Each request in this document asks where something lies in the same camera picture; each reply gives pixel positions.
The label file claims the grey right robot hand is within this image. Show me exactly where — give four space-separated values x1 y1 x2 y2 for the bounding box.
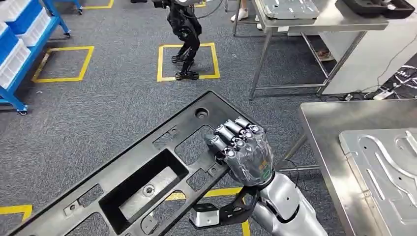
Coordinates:
204 117 275 188

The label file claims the white power strip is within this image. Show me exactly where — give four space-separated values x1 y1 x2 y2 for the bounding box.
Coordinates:
373 90 395 101

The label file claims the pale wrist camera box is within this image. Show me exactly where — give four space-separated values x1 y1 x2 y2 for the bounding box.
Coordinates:
189 203 220 229

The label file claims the person's foot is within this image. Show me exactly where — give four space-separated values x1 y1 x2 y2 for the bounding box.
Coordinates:
316 48 335 62
230 0 249 23

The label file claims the black and silver humanoid robot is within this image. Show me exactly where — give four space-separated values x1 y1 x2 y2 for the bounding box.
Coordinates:
151 0 203 81

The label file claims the black plastic tray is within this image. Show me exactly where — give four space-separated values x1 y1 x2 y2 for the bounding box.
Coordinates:
342 0 416 19

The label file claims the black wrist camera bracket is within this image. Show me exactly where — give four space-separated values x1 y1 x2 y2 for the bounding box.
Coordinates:
219 187 261 226

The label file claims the white partition board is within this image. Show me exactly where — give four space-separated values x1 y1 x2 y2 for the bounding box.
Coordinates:
320 13 417 96

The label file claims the yellow floor tape square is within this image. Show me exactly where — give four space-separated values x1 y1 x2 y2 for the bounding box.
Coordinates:
31 46 95 84
166 186 251 236
0 204 33 222
81 0 115 10
157 42 221 83

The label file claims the blue metal shelf rack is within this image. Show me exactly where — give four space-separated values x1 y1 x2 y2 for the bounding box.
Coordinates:
0 0 71 116

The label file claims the white plastic bin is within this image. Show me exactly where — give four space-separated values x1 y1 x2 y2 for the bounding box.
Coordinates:
18 7 52 47
0 0 30 23
0 39 32 89

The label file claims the stamped metal sheet part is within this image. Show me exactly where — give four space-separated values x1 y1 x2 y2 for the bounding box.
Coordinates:
338 128 417 236
260 0 321 20

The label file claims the black plastic panel with cutouts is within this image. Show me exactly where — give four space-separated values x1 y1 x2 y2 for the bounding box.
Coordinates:
6 90 261 236

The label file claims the blue plastic bin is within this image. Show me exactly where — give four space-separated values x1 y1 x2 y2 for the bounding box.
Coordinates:
0 22 19 65
5 0 44 36

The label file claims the bundle of cables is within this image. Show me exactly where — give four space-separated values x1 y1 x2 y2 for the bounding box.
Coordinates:
392 65 417 98

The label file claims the steel work table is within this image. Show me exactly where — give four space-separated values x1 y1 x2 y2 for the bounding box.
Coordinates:
277 99 417 236
232 0 390 101

